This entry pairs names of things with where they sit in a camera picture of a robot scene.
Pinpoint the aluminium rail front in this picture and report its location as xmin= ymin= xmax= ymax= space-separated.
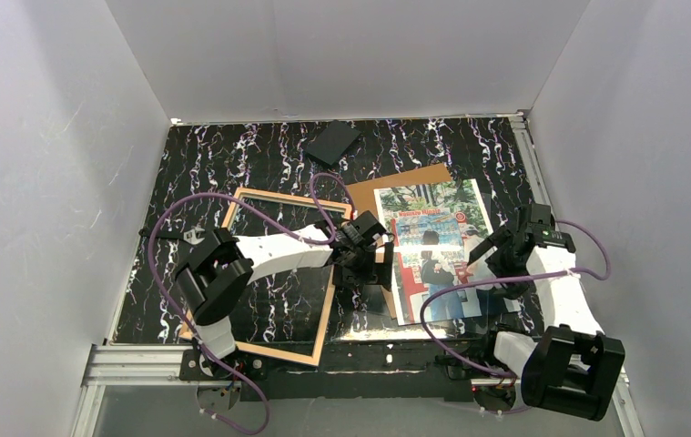
xmin=73 ymin=344 xmax=645 ymax=436

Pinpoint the light wooden picture frame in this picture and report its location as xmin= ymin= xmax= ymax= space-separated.
xmin=188 ymin=188 xmax=352 ymax=364

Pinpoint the aluminium rail right side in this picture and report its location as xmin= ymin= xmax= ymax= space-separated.
xmin=509 ymin=114 xmax=587 ymax=315

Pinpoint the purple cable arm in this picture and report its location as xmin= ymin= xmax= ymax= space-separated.
xmin=420 ymin=219 xmax=613 ymax=417
xmin=147 ymin=173 xmax=355 ymax=437

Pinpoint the black mounting base plate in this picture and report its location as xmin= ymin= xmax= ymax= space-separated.
xmin=178 ymin=340 xmax=520 ymax=410

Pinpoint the brown cardboard backing board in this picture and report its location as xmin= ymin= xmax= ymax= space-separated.
xmin=347 ymin=164 xmax=452 ymax=319

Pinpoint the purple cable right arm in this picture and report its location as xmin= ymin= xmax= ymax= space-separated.
xmin=420 ymin=219 xmax=613 ymax=417

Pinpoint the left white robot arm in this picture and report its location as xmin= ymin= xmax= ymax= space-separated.
xmin=174 ymin=211 xmax=394 ymax=359

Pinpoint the black foam block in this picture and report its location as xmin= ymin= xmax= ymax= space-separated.
xmin=304 ymin=120 xmax=361 ymax=168

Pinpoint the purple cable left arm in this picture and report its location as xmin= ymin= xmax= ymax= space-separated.
xmin=147 ymin=173 xmax=355 ymax=437

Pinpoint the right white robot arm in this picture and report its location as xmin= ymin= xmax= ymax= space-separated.
xmin=469 ymin=203 xmax=625 ymax=422

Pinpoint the clear acrylic sheet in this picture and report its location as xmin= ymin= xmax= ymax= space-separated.
xmin=375 ymin=229 xmax=521 ymax=327

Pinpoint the small metal bracket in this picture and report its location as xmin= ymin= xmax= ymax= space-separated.
xmin=182 ymin=226 xmax=206 ymax=246

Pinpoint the aluminium rail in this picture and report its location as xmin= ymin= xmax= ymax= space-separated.
xmin=73 ymin=344 xmax=645 ymax=436
xmin=509 ymin=114 xmax=587 ymax=315

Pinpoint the colour photo print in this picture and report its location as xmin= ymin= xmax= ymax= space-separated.
xmin=374 ymin=179 xmax=519 ymax=325

